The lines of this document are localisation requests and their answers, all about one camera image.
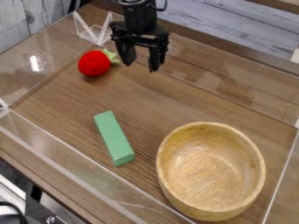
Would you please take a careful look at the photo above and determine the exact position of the red plush strawberry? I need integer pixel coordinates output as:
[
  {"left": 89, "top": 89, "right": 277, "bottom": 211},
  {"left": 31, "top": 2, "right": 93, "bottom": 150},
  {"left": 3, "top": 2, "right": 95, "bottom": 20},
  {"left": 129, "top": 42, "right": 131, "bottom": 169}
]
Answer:
[{"left": 78, "top": 48, "right": 119, "bottom": 77}]

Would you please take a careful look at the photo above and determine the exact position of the round wooden bowl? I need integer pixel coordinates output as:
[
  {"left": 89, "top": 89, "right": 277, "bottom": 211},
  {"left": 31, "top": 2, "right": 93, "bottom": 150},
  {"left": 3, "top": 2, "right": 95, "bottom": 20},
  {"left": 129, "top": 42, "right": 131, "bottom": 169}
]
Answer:
[{"left": 157, "top": 122, "right": 267, "bottom": 221}]

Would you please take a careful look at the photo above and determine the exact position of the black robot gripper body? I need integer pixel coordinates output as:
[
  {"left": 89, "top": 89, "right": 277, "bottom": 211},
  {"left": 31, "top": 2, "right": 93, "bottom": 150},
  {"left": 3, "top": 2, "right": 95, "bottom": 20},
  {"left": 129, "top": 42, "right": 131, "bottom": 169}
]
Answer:
[{"left": 110, "top": 1, "right": 170, "bottom": 48}]

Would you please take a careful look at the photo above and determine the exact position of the black table leg bracket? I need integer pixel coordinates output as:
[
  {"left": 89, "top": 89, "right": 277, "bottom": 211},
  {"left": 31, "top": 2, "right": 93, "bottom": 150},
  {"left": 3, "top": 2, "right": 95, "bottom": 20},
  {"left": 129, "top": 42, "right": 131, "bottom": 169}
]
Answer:
[{"left": 26, "top": 185, "right": 67, "bottom": 224}]

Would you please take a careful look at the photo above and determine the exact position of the clear acrylic enclosure wall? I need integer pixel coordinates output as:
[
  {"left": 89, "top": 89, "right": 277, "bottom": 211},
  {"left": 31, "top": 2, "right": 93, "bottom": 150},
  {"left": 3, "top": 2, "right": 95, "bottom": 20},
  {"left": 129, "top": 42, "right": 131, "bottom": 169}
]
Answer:
[{"left": 0, "top": 104, "right": 195, "bottom": 224}]

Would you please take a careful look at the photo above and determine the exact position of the green rectangular block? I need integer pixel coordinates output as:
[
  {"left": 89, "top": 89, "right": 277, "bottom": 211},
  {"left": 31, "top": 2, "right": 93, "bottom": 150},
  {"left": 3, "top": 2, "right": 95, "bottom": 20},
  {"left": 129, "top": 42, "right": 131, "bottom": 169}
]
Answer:
[{"left": 94, "top": 111, "right": 137, "bottom": 166}]

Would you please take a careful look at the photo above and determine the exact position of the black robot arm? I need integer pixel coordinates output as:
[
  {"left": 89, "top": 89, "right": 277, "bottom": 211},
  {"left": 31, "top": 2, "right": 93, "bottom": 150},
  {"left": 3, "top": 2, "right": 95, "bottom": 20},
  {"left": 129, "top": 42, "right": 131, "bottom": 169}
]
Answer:
[{"left": 109, "top": 0, "right": 170, "bottom": 72}]

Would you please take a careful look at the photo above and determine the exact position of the black cable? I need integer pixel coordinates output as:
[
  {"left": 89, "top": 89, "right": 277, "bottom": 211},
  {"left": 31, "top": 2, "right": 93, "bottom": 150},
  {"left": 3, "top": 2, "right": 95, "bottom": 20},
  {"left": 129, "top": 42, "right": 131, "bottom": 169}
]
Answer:
[{"left": 0, "top": 200, "right": 31, "bottom": 224}]

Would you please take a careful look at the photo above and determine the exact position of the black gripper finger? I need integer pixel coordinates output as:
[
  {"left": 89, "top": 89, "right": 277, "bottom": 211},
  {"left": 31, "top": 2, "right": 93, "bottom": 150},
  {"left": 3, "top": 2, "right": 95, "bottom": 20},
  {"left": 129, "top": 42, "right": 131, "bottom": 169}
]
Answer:
[
  {"left": 149, "top": 39, "right": 170, "bottom": 72},
  {"left": 114, "top": 37, "right": 137, "bottom": 66}
]

